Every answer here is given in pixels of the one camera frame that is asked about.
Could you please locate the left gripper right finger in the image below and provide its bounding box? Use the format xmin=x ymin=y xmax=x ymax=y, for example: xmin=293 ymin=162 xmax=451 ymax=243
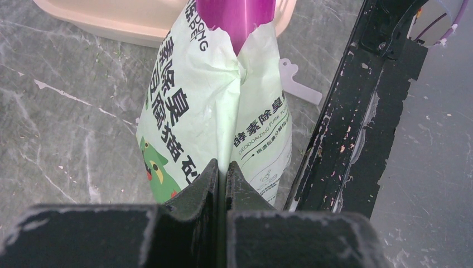
xmin=226 ymin=162 xmax=389 ymax=267

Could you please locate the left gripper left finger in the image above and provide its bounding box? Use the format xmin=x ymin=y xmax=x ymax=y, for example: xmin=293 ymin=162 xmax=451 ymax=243
xmin=1 ymin=159 xmax=219 ymax=267

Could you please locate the green cat litter bag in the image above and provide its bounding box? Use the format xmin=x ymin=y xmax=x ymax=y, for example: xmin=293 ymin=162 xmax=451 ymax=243
xmin=136 ymin=1 xmax=292 ymax=204

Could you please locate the beige litter box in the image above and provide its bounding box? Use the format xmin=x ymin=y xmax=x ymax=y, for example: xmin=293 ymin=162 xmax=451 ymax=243
xmin=34 ymin=1 xmax=296 ymax=51

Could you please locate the magenta litter scoop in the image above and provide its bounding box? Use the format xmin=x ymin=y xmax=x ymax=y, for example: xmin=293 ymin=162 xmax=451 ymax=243
xmin=196 ymin=0 xmax=276 ymax=54

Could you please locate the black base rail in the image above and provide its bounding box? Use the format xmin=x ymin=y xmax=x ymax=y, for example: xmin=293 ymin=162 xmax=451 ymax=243
xmin=283 ymin=1 xmax=428 ymax=217

